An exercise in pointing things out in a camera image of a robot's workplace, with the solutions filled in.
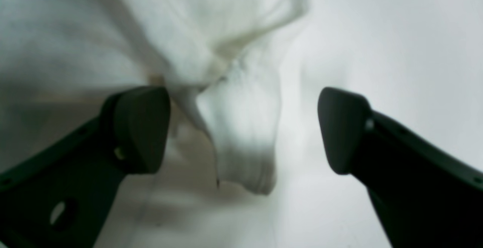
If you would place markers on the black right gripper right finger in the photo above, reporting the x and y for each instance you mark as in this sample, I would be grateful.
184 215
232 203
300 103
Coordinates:
423 197

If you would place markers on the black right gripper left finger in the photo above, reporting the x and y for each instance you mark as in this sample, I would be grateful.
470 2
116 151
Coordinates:
61 197

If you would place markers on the white printed t-shirt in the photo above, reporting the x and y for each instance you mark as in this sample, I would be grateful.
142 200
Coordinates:
218 60

